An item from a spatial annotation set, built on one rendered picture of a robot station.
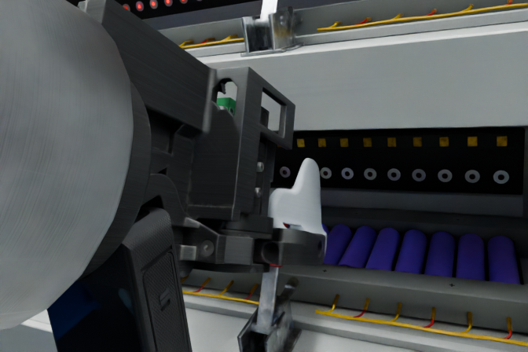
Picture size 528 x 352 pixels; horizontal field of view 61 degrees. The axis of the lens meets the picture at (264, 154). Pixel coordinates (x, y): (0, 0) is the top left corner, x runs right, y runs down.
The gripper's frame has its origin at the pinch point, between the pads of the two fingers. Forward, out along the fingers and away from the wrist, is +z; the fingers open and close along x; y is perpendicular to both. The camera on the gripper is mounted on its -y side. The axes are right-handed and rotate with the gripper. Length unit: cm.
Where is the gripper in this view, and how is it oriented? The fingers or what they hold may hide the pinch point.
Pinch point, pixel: (285, 247)
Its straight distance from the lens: 30.6
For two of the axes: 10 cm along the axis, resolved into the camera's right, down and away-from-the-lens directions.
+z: 4.2, 2.1, 8.8
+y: 0.9, -9.8, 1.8
